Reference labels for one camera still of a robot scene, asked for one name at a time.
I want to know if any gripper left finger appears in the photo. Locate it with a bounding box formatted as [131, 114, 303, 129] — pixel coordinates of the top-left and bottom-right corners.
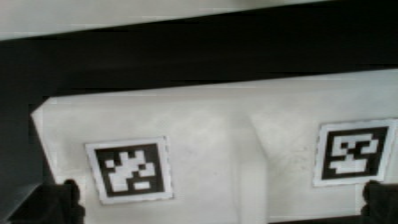
[16, 179, 85, 224]

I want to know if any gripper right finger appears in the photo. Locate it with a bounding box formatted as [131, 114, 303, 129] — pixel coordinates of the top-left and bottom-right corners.
[360, 181, 398, 224]

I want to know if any white cabinet door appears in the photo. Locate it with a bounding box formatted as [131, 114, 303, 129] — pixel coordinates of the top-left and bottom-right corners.
[32, 69, 398, 224]

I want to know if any white obstacle fence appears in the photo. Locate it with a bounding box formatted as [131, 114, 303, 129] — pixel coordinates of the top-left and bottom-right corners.
[0, 0, 327, 41]

